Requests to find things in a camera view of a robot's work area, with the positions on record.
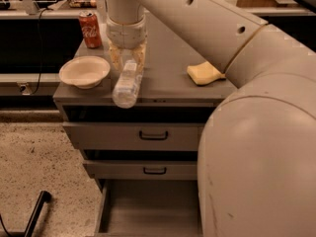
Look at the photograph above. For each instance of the yellow sponge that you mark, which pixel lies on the yellow sponge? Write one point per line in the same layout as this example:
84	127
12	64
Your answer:
204	73

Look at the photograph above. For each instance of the grey metal drawer cabinet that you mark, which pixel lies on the grey metal drawer cabinet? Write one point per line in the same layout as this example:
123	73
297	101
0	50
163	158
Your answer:
167	95

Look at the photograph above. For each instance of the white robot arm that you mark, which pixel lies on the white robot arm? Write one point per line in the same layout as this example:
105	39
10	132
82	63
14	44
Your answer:
256	165

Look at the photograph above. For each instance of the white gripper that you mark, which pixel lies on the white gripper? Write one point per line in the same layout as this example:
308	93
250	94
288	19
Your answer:
125	34

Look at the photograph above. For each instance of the top grey drawer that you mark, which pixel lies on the top grey drawer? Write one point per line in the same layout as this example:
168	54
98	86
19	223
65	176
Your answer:
133	136

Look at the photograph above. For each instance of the clear plastic water bottle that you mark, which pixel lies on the clear plastic water bottle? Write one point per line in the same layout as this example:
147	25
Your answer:
127	88

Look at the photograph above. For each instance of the bottom grey open drawer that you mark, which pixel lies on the bottom grey open drawer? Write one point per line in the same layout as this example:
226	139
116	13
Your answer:
149	208

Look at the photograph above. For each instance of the red cola can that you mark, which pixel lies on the red cola can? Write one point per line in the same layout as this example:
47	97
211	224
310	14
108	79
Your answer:
90	29

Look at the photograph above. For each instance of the white paper bowl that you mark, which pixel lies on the white paper bowl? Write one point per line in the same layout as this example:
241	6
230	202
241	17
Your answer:
84	72

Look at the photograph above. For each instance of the middle grey drawer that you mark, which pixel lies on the middle grey drawer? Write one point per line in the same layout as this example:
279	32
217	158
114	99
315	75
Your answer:
141	170

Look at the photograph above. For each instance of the black metal stand leg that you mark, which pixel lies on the black metal stand leg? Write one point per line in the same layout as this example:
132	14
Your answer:
44	197

